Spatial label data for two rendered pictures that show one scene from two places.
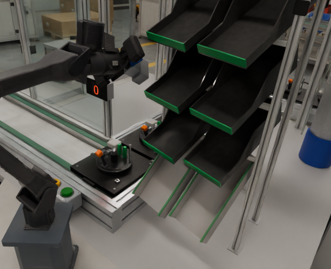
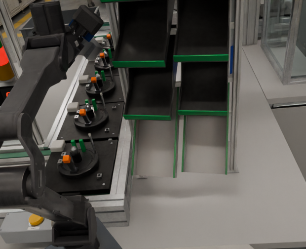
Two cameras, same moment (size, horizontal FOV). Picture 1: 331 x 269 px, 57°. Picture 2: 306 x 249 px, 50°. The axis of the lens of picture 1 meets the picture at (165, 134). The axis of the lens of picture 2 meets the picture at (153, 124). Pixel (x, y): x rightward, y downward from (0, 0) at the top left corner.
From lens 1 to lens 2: 37 cm
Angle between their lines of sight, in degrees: 24
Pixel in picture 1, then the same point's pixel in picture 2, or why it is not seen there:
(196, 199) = (193, 144)
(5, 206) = not seen: outside the picture
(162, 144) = (144, 110)
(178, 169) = (160, 128)
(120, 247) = (147, 231)
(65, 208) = not seen: hidden behind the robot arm
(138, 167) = (104, 152)
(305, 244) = (272, 134)
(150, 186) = (142, 158)
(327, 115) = not seen: hidden behind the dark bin
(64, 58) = (52, 55)
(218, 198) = (212, 131)
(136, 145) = (81, 135)
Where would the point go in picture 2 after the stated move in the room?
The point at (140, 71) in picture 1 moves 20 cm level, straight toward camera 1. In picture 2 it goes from (92, 44) to (140, 67)
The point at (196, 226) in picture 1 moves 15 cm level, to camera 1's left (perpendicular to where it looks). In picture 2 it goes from (209, 166) to (168, 189)
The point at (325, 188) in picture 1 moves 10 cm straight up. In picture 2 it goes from (248, 86) to (249, 67)
